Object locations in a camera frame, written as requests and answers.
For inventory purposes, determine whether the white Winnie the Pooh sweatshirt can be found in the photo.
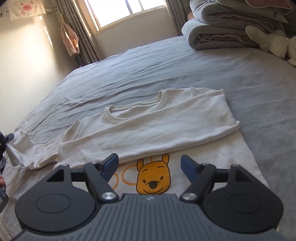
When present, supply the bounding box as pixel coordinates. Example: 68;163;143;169
7;87;264;195

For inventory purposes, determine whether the person left hand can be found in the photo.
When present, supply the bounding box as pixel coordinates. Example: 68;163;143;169
0;175;6;189

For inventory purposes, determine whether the grey bed sheet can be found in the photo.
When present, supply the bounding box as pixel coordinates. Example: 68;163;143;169
0;34;296;241

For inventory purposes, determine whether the pink hanging towel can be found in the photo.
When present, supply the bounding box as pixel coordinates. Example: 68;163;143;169
61;23;80;57

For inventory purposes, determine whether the grey curtain left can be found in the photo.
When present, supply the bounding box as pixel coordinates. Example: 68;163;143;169
57;1;101;67

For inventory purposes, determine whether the grey curtain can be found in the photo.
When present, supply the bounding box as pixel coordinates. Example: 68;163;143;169
166;0;191;36
57;1;101;67

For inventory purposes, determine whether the window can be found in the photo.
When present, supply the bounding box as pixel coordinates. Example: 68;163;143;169
85;0;166;31

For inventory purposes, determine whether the white plush dog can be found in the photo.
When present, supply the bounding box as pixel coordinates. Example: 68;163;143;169
245;25;295;67

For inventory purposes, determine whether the folded grey quilt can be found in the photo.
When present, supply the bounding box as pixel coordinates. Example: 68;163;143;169
182;1;287;50

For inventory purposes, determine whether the grey curtain right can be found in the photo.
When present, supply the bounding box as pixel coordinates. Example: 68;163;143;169
166;0;191;36

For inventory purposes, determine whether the mauve pillow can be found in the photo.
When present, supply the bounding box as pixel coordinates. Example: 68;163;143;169
245;0;293;10

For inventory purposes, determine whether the wall hanging cloth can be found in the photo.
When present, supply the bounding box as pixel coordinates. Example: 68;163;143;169
8;0;46;21

